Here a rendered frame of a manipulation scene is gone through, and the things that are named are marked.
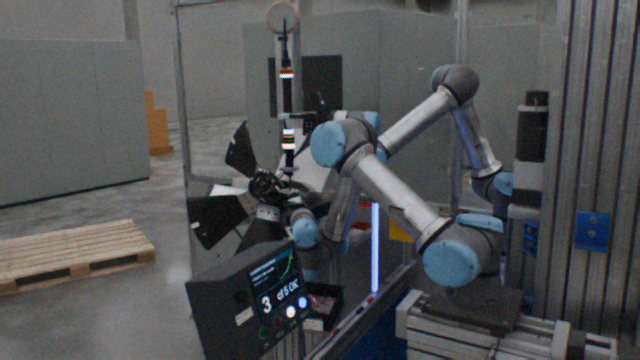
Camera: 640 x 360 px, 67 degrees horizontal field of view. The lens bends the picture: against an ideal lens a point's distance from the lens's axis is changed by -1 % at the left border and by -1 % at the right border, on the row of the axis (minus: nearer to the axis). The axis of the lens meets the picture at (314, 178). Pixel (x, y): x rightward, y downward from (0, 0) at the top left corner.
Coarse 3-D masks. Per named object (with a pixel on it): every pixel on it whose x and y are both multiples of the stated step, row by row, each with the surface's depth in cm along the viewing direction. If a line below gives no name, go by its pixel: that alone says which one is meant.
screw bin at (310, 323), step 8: (312, 288) 178; (320, 288) 177; (328, 288) 177; (336, 288) 176; (344, 288) 174; (336, 296) 176; (336, 304) 165; (336, 312) 165; (312, 320) 157; (320, 320) 157; (328, 320) 156; (312, 328) 158; (320, 328) 157; (328, 328) 157
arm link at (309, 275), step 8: (312, 248) 143; (320, 248) 149; (304, 256) 143; (312, 256) 144; (320, 256) 147; (328, 256) 150; (304, 264) 144; (312, 264) 144; (320, 264) 147; (304, 272) 144; (312, 272) 145; (312, 280) 146
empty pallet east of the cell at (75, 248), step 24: (24, 240) 445; (48, 240) 444; (72, 240) 443; (96, 240) 442; (120, 240) 441; (144, 240) 440; (0, 264) 391; (24, 264) 390; (48, 264) 389; (72, 264) 389; (144, 264) 419; (0, 288) 365; (24, 288) 375
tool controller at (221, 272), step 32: (256, 256) 106; (288, 256) 112; (192, 288) 99; (224, 288) 94; (256, 288) 101; (288, 288) 110; (224, 320) 96; (256, 320) 100; (288, 320) 109; (224, 352) 98; (256, 352) 99
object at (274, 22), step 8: (280, 0) 236; (272, 8) 234; (280, 8) 234; (288, 8) 234; (272, 16) 235; (280, 16) 235; (288, 16) 235; (296, 16) 236; (272, 24) 236; (280, 24) 236; (288, 24) 236; (296, 24) 238; (280, 32) 237; (288, 32) 238
